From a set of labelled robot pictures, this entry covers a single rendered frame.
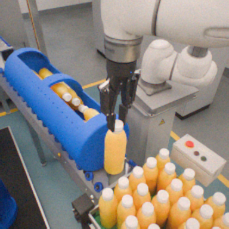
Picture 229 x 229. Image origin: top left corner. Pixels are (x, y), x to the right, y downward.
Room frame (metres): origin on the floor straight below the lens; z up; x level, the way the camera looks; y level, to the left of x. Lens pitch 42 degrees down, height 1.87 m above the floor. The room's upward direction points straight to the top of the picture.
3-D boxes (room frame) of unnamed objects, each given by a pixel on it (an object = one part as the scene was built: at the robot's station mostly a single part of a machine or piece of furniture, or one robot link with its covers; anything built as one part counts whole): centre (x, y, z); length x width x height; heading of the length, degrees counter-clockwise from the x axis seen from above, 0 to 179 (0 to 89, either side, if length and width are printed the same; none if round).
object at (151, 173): (0.58, -0.15, 1.00); 0.07 x 0.07 x 0.20
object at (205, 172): (0.64, -0.36, 1.05); 0.20 x 0.10 x 0.10; 39
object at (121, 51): (0.52, -0.02, 1.63); 0.09 x 0.09 x 0.06
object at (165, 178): (0.55, -0.22, 1.00); 0.07 x 0.07 x 0.20
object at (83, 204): (0.46, 0.13, 0.95); 0.10 x 0.07 x 0.10; 129
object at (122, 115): (0.53, -0.02, 1.40); 0.03 x 0.01 x 0.07; 39
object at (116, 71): (0.52, -0.01, 1.56); 0.08 x 0.07 x 0.09; 130
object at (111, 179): (0.62, 0.00, 0.99); 0.10 x 0.02 x 0.12; 129
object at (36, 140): (1.39, 0.71, 0.31); 0.06 x 0.06 x 0.63; 39
